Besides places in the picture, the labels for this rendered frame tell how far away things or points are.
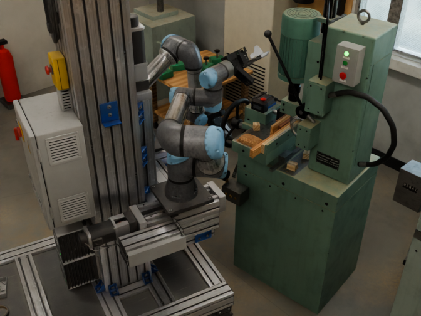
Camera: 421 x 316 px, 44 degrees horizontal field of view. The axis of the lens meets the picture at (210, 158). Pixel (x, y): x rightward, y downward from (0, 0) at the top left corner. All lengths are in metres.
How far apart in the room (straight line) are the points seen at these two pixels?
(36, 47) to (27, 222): 2.04
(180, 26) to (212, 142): 3.06
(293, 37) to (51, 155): 1.15
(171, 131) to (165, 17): 3.06
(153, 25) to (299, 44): 2.41
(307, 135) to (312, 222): 0.46
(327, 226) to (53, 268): 1.46
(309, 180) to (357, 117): 0.40
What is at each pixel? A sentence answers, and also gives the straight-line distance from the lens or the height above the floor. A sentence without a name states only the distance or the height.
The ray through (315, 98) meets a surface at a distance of 2.32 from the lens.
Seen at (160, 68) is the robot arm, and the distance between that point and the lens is 2.81.
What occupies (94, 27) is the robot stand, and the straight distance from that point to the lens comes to 2.04.
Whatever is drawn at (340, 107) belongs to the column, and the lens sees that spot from 2.38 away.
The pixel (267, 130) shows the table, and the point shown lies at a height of 0.90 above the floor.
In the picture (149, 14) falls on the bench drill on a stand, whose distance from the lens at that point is 4.80.
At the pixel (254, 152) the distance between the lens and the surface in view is 2.46.
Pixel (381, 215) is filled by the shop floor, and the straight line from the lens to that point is 3.72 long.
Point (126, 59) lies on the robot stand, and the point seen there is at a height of 1.44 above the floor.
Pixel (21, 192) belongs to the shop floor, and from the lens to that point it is 3.95.
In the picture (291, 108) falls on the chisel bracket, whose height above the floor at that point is 1.04.
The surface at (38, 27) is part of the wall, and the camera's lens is 5.15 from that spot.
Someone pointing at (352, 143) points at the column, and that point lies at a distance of 2.43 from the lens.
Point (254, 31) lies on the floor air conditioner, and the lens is 4.23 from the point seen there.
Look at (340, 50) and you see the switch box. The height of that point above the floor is 1.46.
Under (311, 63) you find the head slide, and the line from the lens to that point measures 2.43.
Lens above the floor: 2.28
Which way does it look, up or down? 34 degrees down
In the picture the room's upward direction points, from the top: straight up
